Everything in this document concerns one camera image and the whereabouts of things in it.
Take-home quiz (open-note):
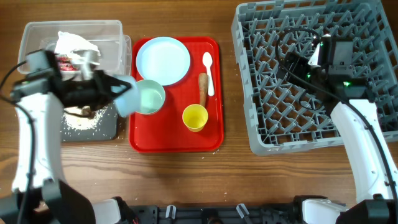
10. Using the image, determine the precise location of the dark brown food lump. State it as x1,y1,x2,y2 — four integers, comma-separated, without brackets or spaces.
81,107,95,119

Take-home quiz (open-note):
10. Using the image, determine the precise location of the blue bowl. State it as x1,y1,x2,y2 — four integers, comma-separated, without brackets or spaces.
114,75,141,118

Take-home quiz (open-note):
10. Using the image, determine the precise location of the white rice pile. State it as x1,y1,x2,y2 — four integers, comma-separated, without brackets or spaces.
63,106,108,131

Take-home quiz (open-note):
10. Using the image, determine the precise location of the red snack wrapper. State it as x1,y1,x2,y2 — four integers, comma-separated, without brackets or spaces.
57,57,78,72

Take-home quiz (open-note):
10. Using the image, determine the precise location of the green bowl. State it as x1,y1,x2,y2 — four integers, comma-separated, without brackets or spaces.
137,80,166,115

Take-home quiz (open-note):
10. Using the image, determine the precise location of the white tissue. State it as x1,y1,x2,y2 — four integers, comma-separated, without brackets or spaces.
54,31,101,59

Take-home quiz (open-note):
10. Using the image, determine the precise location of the light blue plate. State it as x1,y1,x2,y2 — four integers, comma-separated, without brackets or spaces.
136,37,191,86

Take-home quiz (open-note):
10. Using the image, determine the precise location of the brown carrot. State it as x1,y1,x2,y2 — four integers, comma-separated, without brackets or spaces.
198,73,208,107

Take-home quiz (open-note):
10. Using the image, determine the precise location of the yellow cup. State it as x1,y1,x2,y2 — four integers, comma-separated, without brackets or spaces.
182,104,208,132

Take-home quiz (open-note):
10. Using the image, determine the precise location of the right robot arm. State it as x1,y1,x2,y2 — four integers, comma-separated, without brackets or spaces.
275,28,397,223

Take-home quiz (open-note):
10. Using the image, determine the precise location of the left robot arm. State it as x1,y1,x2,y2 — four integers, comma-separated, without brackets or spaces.
1,50,141,223

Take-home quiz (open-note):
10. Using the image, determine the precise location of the grey dishwasher rack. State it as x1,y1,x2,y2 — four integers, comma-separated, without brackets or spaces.
231,1,397,156

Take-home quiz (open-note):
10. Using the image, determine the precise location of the black plastic tray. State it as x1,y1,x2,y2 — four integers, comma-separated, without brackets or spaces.
60,103,118,142

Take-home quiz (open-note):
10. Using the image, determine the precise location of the clear plastic bin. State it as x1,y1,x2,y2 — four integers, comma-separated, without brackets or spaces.
18,20,132,75

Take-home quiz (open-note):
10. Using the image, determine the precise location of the red serving tray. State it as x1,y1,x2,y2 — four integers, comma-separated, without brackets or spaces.
129,37,224,153

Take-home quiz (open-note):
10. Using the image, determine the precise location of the white plastic spoon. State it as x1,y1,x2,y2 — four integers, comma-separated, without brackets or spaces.
202,52,215,96

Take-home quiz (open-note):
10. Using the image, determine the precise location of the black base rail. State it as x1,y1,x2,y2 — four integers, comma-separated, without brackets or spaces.
113,196,305,224

